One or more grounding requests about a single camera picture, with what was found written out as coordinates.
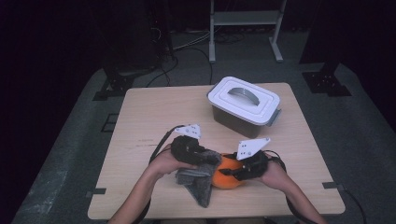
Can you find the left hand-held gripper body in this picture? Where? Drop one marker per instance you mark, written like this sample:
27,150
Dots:
186,151

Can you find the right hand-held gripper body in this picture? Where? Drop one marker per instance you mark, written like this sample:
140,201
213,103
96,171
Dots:
257,166

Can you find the orange plush toy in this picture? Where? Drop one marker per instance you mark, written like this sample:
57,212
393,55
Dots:
225,182

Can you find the translucent brown storage box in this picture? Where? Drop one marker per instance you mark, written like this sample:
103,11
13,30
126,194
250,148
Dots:
236,124

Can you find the grey fluffy cloth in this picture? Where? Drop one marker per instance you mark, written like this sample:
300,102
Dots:
199,186

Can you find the white box lid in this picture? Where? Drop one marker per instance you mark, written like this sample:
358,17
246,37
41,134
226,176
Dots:
243,99

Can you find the person's right hand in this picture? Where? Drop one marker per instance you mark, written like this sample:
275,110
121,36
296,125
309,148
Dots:
277,179

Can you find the person's left hand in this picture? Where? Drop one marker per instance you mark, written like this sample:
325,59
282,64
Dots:
162,165

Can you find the black tape strip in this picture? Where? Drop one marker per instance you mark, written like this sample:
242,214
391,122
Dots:
331,185
99,191

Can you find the black tape floor marking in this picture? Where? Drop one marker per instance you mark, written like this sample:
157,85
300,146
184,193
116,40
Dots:
107,130

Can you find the white metal stand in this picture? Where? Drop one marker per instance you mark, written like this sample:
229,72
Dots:
246,17

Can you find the black stand with base plate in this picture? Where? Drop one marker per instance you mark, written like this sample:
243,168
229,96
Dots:
116,84
327,81

